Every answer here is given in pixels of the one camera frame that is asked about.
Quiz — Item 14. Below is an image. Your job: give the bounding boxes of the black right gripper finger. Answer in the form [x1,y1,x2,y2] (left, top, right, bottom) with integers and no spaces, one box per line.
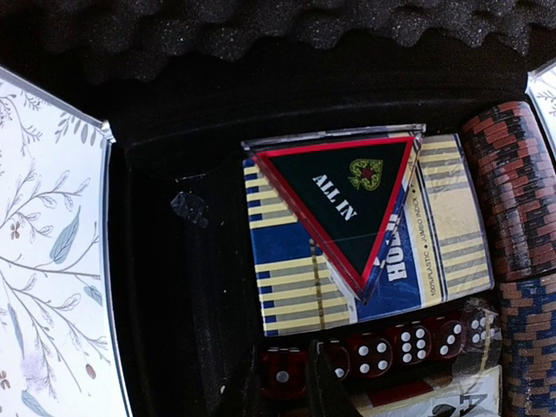
[306,340,361,417]

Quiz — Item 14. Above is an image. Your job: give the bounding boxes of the red die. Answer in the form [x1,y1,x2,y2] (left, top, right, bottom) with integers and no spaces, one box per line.
[259,347,308,400]
[321,340,350,381]
[387,321,432,366]
[425,315,465,361]
[346,333,394,379]
[461,303,502,351]

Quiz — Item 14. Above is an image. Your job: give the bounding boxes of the aluminium poker set case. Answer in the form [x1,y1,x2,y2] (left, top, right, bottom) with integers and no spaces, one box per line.
[1,1,555,416]

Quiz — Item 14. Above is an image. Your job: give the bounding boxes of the ace playing card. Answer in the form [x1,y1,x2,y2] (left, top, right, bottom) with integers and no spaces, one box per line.
[351,366,501,416]

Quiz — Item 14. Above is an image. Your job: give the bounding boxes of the triangular all in button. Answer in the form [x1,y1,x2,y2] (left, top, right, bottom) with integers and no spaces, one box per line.
[242,123,426,302]

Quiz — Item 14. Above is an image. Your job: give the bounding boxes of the blue brown poker chip row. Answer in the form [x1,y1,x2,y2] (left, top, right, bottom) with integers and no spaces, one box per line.
[499,275,555,416]

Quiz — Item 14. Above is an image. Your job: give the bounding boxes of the gold playing card deck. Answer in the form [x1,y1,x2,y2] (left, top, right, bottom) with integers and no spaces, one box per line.
[418,134,493,301]

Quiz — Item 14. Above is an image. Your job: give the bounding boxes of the row of poker chips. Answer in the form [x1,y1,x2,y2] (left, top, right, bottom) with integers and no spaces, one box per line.
[461,101,555,281]

